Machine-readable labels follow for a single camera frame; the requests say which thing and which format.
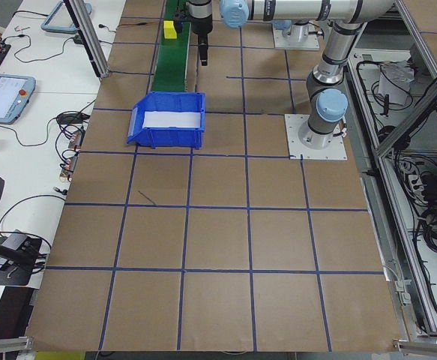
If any green conveyor belt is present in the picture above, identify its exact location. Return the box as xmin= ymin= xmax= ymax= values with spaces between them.
xmin=151 ymin=0 xmax=193 ymax=94

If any blue plastic storage bin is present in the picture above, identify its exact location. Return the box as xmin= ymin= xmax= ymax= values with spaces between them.
xmin=126 ymin=91 xmax=207 ymax=150

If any light blue teach pendant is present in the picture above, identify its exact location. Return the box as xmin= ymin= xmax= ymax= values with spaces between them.
xmin=0 ymin=73 xmax=37 ymax=125
xmin=40 ymin=0 xmax=94 ymax=35

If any black power brick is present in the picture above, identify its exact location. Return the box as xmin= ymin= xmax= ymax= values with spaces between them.
xmin=55 ymin=112 xmax=90 ymax=125

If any small circuit board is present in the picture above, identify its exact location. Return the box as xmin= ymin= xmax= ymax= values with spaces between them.
xmin=67 ymin=129 xmax=86 ymax=151
xmin=59 ymin=155 xmax=79 ymax=177

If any white crumpled bag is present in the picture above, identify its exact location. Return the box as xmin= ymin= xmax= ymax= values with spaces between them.
xmin=378 ymin=61 xmax=414 ymax=106

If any white power strip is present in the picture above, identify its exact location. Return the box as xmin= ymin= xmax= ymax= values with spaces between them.
xmin=405 ymin=170 xmax=424 ymax=194

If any small grey device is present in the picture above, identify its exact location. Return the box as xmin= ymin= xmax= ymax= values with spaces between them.
xmin=4 ymin=231 xmax=30 ymax=251

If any aluminium profile bar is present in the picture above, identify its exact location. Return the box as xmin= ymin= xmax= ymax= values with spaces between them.
xmin=0 ymin=336 xmax=34 ymax=353
xmin=392 ymin=337 xmax=437 ymax=356

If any white square base plate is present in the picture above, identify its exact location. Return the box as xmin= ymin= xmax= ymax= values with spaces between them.
xmin=272 ymin=25 xmax=321 ymax=50
xmin=284 ymin=113 xmax=349 ymax=161

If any V-shaped metal bar frame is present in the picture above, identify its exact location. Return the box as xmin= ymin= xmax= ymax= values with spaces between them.
xmin=345 ymin=0 xmax=437 ymax=338

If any black cable coil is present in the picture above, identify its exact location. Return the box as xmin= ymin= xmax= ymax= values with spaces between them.
xmin=415 ymin=208 xmax=437 ymax=258

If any black camera stand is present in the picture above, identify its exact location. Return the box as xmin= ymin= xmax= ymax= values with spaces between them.
xmin=0 ymin=234 xmax=43 ymax=288

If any grey metal bracket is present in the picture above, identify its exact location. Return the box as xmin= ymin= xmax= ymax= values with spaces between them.
xmin=392 ymin=279 xmax=411 ymax=308

